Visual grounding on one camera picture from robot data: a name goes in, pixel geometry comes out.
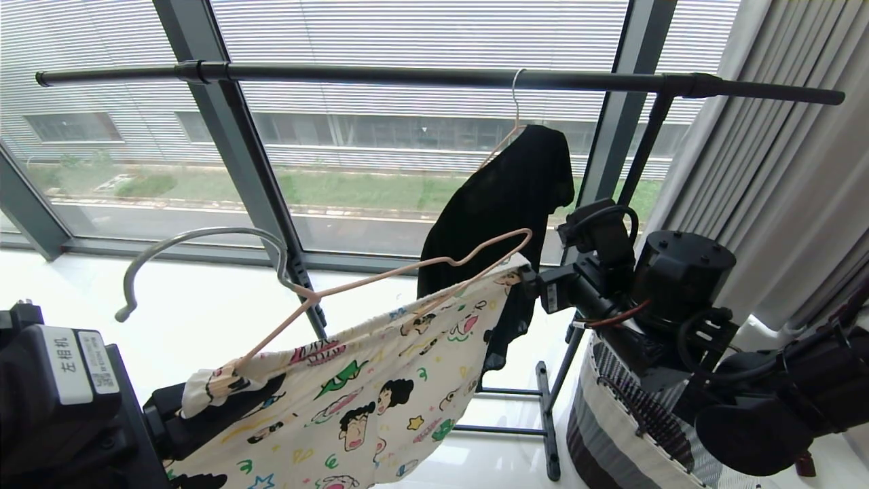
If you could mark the cream printed garment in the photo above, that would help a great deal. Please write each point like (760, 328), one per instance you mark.
(380, 367)

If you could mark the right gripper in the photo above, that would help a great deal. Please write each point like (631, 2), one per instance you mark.
(577, 288)

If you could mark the pink clothes hanger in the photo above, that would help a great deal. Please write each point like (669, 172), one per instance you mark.
(516, 109)
(380, 274)

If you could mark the white laundry basket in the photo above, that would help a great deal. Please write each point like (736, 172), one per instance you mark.
(611, 435)

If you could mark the black garment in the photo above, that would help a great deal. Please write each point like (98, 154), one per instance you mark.
(495, 204)

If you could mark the beige curtain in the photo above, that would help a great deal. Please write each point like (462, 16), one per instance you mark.
(781, 170)

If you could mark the black clothes rack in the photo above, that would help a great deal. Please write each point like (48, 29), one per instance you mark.
(407, 73)

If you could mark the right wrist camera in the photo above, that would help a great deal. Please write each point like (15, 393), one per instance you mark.
(597, 234)

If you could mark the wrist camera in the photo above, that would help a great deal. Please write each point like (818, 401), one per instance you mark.
(597, 234)
(54, 407)

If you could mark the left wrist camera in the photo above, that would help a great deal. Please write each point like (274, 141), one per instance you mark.
(54, 407)

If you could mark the dark brown wooden stand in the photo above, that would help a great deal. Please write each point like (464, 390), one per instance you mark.
(804, 465)

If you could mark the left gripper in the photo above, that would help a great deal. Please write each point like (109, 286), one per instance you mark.
(166, 428)

